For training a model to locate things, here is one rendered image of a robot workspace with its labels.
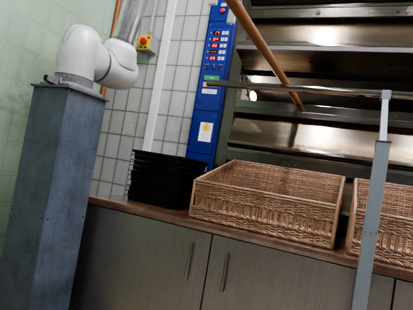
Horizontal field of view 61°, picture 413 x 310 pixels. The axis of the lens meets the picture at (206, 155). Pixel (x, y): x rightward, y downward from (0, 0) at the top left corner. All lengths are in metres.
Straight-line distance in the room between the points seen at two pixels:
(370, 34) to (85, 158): 1.43
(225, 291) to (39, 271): 0.69
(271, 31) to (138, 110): 0.89
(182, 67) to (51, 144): 0.97
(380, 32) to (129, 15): 1.17
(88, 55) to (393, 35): 1.37
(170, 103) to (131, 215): 0.83
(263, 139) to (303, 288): 0.83
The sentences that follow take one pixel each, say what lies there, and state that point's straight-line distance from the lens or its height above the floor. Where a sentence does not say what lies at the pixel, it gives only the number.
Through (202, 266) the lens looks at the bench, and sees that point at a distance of 1.36.
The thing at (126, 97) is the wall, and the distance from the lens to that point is 2.25.
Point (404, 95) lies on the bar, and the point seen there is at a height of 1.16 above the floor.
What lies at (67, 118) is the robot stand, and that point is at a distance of 1.42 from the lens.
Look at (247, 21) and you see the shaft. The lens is 0.99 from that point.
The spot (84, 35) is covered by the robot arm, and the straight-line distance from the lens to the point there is 1.54.
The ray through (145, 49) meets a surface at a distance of 2.18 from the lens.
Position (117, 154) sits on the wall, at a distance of 2.21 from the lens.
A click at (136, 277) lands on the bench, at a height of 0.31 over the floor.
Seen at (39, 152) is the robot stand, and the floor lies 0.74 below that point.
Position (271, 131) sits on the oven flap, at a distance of 1.84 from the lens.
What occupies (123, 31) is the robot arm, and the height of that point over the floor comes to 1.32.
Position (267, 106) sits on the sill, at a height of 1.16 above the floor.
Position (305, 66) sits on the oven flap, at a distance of 1.88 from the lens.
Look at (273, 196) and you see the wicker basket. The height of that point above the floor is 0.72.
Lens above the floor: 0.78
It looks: 2 degrees up
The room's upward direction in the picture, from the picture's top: 10 degrees clockwise
